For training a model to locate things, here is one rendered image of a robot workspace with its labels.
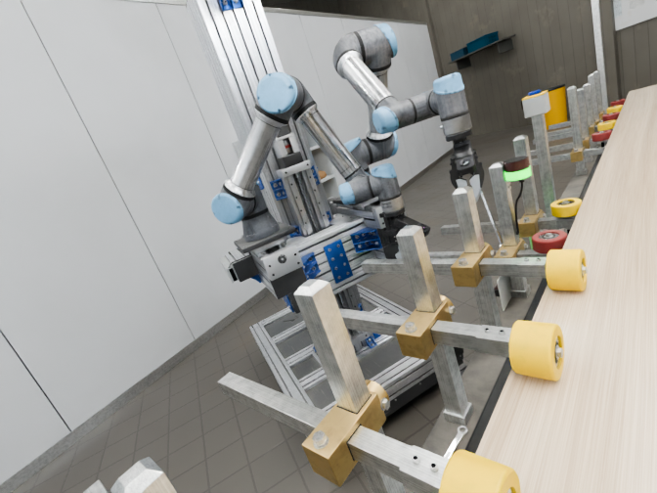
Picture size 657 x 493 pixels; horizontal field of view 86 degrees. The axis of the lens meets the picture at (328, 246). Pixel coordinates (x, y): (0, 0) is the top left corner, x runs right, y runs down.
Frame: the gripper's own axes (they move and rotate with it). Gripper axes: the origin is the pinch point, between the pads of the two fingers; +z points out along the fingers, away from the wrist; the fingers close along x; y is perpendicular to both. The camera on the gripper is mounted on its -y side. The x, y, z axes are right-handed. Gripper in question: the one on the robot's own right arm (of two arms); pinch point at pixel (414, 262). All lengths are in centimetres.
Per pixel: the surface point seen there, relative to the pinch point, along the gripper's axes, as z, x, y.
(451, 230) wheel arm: -1.9, -23.6, -4.3
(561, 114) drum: 61, -746, 81
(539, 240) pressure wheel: -8.1, 2.6, -40.0
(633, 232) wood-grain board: -7, -1, -58
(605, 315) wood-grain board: -7, 34, -56
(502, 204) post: -17.0, -2.3, -31.0
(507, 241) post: -5.9, -2.3, -30.8
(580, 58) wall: -27, -812, 51
